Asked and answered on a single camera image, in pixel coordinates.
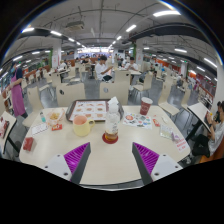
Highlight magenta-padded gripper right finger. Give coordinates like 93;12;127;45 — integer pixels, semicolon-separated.
131;142;183;187

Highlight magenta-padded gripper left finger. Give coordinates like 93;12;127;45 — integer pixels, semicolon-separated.
43;142;92;186

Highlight clear plastic tea bottle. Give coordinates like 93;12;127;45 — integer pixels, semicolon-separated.
104;102;121;143

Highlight clear plastic packet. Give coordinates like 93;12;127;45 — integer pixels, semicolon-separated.
159;124;174;140

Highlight pale yellow mug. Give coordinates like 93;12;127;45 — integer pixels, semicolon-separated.
72;114;96;137

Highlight flat round red coaster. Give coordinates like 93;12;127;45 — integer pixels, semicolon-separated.
101;132;119;145

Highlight pink and white leaflet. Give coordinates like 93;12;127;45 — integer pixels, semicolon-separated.
172;133;188;153

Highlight small red sauce packet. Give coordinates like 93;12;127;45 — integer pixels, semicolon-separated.
50;123;64;132

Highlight small red wrapper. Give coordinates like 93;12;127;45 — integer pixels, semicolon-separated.
152;117;162;128

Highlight white sticker sheet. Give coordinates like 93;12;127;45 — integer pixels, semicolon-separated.
122;112;154;130

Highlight white printed card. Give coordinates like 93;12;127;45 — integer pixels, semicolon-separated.
31;122;49;136

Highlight clear bag of fries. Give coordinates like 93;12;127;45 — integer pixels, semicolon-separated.
44;108;66;126

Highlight red wallet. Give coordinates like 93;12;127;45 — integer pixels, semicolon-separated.
22;136;35;153

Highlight dark tray with menu paper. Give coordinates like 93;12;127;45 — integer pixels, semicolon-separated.
65;98;125;123

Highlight red paper cup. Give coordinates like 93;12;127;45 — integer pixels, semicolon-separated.
139;96;154;116

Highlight beige chair with oval hole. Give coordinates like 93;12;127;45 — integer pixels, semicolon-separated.
99;79;130;106
55;82;87;108

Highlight white paper napkin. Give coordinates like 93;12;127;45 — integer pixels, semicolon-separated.
107;96;120;105

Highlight neighbouring dark-edged table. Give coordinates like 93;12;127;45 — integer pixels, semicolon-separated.
186;101;211;141

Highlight person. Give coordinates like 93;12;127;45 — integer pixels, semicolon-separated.
8;62;28;118
94;54;114;83
191;100;224;164
124;56;139;72

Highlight group of beige chairs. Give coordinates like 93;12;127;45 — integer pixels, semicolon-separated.
21;63;198;116

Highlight ceiling air conditioner unit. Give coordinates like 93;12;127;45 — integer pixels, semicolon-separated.
65;20;85;32

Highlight group of ceiling lights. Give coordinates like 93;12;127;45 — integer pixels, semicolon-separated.
13;8;219;73

